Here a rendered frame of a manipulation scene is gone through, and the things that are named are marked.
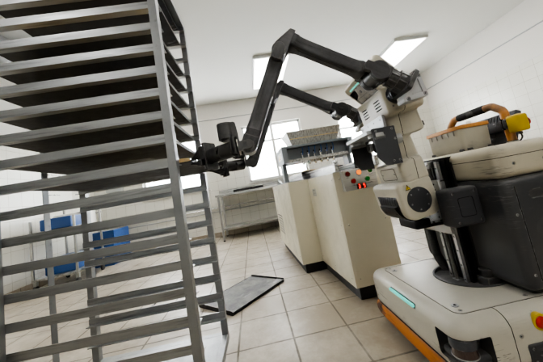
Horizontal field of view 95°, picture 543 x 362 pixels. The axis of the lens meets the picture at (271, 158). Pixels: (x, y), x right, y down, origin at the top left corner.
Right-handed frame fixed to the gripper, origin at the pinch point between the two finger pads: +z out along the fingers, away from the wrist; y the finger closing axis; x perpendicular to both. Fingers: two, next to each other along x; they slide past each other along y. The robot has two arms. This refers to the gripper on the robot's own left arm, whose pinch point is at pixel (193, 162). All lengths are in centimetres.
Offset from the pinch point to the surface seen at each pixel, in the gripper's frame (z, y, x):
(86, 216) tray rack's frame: 75, -10, 1
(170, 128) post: -1.2, 11.7, 9.7
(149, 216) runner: 11.4, -17.0, 13.2
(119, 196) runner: 19.4, -7.9, 17.9
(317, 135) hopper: -7, 27, -170
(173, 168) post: -0.2, -2.4, 10.2
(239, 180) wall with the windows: 246, 21, -397
